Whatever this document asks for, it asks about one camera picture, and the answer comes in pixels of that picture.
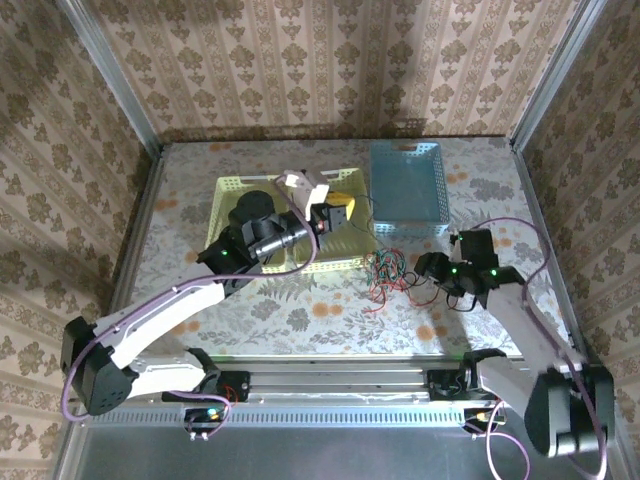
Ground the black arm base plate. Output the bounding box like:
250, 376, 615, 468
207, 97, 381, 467
427, 369, 501, 401
162, 370, 251, 404

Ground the grey metal sheet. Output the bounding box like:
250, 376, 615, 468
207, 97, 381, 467
54, 394, 640, 480

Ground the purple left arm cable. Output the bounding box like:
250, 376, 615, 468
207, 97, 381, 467
59, 174, 321, 441

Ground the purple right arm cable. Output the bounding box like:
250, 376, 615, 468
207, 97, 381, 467
472, 217, 609, 480

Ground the black camera cable loop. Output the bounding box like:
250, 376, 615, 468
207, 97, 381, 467
446, 291, 477, 313

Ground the aluminium front rail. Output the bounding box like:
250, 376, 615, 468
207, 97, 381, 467
74, 355, 611, 405

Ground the light blue perforated basket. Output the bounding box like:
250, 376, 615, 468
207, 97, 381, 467
368, 140, 451, 237

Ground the slotted metal cable duct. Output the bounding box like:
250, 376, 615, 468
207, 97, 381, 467
82, 405, 501, 427

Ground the floral table cover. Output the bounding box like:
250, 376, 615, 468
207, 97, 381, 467
117, 138, 574, 357

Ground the pale yellow perforated basket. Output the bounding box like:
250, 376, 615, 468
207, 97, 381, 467
287, 167, 379, 269
203, 173, 296, 275

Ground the aluminium frame post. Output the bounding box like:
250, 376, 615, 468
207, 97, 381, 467
508, 0, 609, 151
55, 0, 164, 154

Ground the small connector board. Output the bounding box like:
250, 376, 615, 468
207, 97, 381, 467
462, 407, 506, 441
183, 407, 227, 442

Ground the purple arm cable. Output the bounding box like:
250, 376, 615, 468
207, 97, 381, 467
472, 217, 609, 480
59, 174, 321, 441

